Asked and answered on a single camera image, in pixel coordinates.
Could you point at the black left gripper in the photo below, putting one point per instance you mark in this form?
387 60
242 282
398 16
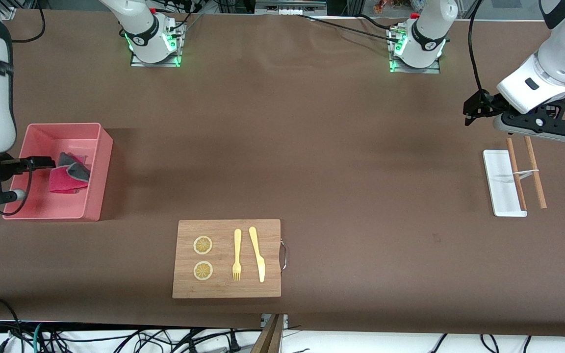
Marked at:
489 103

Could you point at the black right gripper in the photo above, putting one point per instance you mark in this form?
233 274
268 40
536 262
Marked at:
10 166

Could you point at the pink and grey cloth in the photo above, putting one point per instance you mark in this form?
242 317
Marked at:
62 184

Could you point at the brown wooden chopstick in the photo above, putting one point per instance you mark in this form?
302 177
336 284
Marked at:
531 157
512 157

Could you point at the pink plastic bin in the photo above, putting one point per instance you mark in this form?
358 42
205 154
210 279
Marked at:
96 196

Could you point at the white rubber band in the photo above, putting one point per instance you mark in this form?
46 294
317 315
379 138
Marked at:
527 172

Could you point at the white rectangular tray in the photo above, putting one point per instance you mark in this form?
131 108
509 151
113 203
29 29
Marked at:
500 186

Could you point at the red orange background object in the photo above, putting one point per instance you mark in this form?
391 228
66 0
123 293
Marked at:
385 6

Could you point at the brown table cover sheet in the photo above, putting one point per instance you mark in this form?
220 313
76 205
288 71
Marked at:
361 245

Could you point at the lemon slice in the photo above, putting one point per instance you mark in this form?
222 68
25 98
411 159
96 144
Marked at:
203 245
203 270

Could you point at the yellow plastic fork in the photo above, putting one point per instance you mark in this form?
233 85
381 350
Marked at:
237 240

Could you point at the grey equipment box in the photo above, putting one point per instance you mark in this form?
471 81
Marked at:
287 7

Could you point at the wooden cutting board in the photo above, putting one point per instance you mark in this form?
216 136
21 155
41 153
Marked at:
268 230

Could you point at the yellow plastic knife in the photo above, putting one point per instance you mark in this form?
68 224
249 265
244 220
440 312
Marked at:
258 260

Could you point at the black power plug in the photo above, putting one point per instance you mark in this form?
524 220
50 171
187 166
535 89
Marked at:
233 344

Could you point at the wooden plank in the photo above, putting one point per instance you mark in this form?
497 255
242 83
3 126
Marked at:
269 338

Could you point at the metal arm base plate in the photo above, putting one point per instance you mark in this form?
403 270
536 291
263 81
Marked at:
177 54
395 61

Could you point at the aluminium frame profile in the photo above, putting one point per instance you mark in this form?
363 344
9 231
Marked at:
10 7

